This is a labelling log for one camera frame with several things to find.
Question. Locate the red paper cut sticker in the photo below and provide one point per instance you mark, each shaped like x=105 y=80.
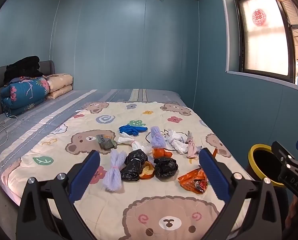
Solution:
x=259 y=17

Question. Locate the orange foil snack wrapper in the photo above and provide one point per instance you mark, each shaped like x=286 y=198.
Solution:
x=191 y=180

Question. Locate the blue striped bed sheet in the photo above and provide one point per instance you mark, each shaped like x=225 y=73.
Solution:
x=51 y=107

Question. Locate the purple foam fruit net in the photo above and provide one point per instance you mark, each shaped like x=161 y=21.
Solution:
x=114 y=172
x=157 y=137

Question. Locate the bear printed blanket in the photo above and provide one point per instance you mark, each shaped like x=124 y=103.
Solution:
x=139 y=205

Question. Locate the small white tissue bundle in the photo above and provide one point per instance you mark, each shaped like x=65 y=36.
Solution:
x=126 y=140

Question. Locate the person's right hand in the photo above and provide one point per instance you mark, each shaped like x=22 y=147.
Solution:
x=293 y=210

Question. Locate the green grey packet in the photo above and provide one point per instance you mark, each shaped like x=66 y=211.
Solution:
x=106 y=143

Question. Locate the yellow rimmed black trash bin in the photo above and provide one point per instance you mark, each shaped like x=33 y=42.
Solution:
x=251 y=155

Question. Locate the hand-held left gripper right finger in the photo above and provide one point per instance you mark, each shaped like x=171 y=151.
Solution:
x=214 y=175

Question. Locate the pink cloth bundle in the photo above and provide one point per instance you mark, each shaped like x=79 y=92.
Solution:
x=192 y=150

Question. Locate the round black plastic bag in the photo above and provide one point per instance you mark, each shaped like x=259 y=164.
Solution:
x=165 y=167

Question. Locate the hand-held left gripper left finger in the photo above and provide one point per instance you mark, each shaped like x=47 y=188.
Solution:
x=86 y=177

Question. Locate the orange peel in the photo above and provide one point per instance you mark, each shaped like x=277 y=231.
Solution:
x=147 y=171
x=159 y=153

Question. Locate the black clothing pile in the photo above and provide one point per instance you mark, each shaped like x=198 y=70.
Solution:
x=24 y=67

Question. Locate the blue rubber glove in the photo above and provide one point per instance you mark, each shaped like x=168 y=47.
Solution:
x=129 y=129

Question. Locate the large white tissue bundle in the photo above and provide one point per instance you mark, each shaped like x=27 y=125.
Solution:
x=179 y=142

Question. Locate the dark framed window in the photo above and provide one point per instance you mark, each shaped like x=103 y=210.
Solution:
x=264 y=42

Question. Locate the folded blue floral quilt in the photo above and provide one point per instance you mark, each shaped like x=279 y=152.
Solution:
x=24 y=95

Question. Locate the folded beige quilt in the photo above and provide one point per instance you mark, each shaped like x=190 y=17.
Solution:
x=60 y=85

